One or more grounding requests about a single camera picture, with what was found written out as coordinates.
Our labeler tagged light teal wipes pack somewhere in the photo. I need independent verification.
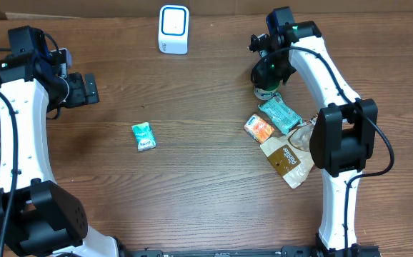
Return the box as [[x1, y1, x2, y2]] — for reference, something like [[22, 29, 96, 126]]
[[258, 93, 302, 135]]

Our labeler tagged cardboard back panel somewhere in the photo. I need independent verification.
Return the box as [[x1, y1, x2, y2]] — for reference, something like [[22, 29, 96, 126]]
[[0, 0, 413, 19]]

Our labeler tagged clear snack bag brown label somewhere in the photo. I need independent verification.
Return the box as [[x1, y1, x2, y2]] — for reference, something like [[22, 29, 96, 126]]
[[260, 115, 318, 188]]

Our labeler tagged orange tissue packet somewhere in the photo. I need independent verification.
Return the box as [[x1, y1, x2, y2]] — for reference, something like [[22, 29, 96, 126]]
[[244, 114, 274, 143]]

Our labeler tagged white barcode scanner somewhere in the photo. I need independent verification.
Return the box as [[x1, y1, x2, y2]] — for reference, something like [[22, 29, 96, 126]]
[[158, 4, 190, 55]]

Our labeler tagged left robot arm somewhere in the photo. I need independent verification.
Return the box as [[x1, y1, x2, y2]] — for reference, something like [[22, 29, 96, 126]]
[[0, 26, 126, 256]]

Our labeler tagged green lid jar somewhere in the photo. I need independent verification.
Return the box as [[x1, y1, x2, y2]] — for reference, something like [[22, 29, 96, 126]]
[[253, 86, 279, 101]]

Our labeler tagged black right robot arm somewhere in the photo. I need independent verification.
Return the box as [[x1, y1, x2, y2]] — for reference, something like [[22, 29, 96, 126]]
[[248, 6, 379, 256]]

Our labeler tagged teal tissue packet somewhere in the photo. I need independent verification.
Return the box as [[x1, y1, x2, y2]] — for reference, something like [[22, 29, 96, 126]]
[[131, 122, 156, 152]]

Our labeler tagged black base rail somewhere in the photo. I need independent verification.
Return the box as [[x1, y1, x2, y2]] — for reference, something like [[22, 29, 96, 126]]
[[120, 244, 382, 257]]

